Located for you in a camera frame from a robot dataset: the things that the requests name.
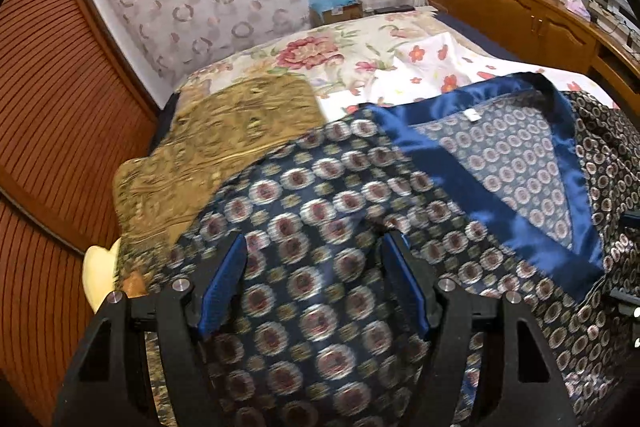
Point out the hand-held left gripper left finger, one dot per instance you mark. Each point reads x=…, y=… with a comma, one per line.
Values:
x=222, y=287

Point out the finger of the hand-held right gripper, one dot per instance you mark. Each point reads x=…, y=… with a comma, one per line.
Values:
x=632, y=218

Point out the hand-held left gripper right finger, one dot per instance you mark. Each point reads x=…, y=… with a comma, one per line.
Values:
x=407, y=287

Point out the navy medallion print robe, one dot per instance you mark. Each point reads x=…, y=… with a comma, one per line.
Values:
x=320, y=217

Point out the cream heart-shaped object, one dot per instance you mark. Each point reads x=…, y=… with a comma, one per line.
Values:
x=102, y=274

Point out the gold embroidered pillow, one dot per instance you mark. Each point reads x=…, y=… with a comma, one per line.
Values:
x=210, y=147

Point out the wooden low cabinet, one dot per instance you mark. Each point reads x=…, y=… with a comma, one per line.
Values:
x=530, y=17

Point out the white red-flower bed sheet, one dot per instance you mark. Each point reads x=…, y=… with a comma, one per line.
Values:
x=450, y=57

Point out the navy mattress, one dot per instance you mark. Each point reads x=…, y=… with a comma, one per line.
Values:
x=475, y=34

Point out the cream floral quilt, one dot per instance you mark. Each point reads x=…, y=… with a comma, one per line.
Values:
x=310, y=52

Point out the wooden headboard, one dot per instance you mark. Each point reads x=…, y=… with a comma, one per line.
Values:
x=55, y=97

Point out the cardboard box with blue cloth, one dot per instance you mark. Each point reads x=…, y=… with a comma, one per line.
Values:
x=335, y=9

